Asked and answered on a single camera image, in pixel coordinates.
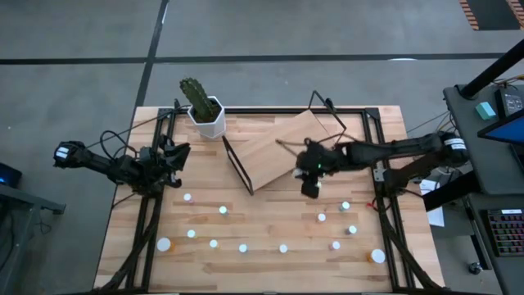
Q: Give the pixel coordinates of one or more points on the yellow pill bottle white cap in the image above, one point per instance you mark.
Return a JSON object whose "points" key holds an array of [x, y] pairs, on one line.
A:
{"points": [[213, 243], [283, 248]]}

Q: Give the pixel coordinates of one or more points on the teal pill bottle white cap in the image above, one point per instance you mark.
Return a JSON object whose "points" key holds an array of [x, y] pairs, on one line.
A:
{"points": [[222, 210]]}

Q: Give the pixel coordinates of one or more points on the translucent pill bottle white cap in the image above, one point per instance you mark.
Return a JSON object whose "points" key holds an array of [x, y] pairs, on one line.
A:
{"points": [[351, 230]]}

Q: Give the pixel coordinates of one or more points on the black aluminium rig frame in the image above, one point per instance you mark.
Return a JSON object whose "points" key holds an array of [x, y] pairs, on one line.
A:
{"points": [[262, 110]]}

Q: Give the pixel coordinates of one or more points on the green cactus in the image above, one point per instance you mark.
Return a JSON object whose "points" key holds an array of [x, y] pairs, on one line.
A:
{"points": [[198, 98]]}

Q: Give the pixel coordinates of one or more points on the yellow-orange pill bottle white cap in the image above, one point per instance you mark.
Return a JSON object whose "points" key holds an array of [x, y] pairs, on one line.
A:
{"points": [[322, 217]]}

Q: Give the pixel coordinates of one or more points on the small teal box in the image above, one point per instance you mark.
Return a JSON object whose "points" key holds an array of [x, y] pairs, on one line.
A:
{"points": [[485, 110]]}

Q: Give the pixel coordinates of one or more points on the grey metal cart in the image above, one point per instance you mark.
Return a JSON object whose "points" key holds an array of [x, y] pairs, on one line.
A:
{"points": [[24, 196]]}

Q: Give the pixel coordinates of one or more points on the green pill bottle white cap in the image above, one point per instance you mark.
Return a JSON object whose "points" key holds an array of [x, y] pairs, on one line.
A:
{"points": [[191, 233]]}

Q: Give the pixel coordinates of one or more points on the grey caster wheel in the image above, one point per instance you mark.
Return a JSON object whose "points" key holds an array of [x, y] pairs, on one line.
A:
{"points": [[475, 268]]}

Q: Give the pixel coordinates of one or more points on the blue-grey pill bottle white cap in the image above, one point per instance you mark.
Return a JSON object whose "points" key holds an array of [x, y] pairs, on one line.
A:
{"points": [[297, 172]]}

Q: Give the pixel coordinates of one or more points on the grey metal bracket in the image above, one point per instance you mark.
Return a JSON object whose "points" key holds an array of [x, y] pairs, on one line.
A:
{"points": [[378, 173]]}

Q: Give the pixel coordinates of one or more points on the white hexagonal plant pot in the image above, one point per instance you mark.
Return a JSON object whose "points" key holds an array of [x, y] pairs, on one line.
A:
{"points": [[210, 129]]}

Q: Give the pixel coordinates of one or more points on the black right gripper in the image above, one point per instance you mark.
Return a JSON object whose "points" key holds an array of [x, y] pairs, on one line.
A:
{"points": [[313, 164]]}

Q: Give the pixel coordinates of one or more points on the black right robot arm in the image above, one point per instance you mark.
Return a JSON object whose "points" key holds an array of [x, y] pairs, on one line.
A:
{"points": [[393, 147]]}

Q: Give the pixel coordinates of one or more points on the yellow-green pill bottle white cap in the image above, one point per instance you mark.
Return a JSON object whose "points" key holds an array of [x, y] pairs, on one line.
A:
{"points": [[345, 205]]}

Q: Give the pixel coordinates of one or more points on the blue pill bottle white cap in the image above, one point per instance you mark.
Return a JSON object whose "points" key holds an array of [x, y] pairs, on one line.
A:
{"points": [[242, 248]]}

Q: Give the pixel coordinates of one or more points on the dark grey desk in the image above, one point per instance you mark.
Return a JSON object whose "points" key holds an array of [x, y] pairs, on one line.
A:
{"points": [[471, 164]]}

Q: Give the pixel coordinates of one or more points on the white paper sheet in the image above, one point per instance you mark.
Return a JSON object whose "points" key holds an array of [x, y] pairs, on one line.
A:
{"points": [[436, 215]]}

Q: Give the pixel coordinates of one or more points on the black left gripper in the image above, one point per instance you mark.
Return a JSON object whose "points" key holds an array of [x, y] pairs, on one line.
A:
{"points": [[168, 162]]}

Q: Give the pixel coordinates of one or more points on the black diagonal pole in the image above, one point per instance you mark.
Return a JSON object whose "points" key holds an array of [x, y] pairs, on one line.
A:
{"points": [[491, 69]]}

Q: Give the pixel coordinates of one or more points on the dark mat orange striped edges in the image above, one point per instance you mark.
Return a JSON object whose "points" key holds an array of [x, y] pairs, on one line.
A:
{"points": [[491, 14]]}

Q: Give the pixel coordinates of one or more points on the black device blue light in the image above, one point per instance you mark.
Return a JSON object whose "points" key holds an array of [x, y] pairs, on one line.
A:
{"points": [[7, 175]]}

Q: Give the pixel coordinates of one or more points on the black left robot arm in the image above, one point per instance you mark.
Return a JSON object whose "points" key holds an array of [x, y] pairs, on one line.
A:
{"points": [[102, 164]]}

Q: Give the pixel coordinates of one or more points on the black power adapter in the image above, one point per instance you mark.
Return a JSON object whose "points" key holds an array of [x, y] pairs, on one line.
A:
{"points": [[509, 103]]}

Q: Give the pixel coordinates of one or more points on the laptop with blue screen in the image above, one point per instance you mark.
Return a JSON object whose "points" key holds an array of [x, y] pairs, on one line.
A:
{"points": [[505, 131]]}

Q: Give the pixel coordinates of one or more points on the wooden shelf black metal frame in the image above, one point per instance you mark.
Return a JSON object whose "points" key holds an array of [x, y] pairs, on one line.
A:
{"points": [[266, 160]]}

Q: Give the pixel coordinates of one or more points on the pink pill bottle white cap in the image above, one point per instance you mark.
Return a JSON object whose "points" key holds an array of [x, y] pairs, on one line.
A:
{"points": [[188, 198], [335, 245]]}

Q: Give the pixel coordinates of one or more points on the backlit black keyboard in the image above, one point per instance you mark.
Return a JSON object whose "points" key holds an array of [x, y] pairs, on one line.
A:
{"points": [[507, 231]]}

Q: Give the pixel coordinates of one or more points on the black desk crossbar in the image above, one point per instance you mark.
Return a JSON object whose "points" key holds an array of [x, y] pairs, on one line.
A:
{"points": [[450, 190]]}

